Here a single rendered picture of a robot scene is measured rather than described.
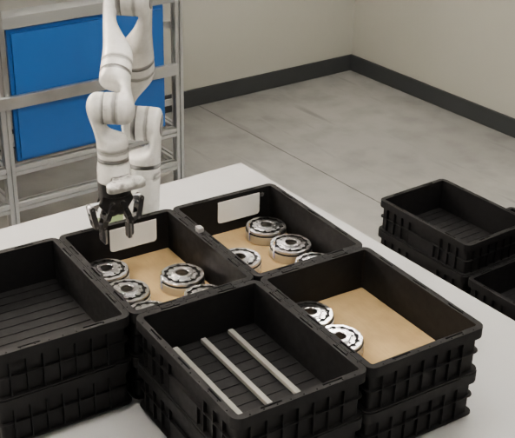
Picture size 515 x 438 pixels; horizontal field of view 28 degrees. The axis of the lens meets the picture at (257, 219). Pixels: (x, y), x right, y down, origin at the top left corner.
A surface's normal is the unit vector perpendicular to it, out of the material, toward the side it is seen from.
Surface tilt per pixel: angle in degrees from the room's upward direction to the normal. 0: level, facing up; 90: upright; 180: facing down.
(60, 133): 90
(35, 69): 90
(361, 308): 0
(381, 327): 0
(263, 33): 90
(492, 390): 0
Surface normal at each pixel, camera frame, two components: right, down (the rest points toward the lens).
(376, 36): -0.80, 0.25
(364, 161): 0.02, -0.89
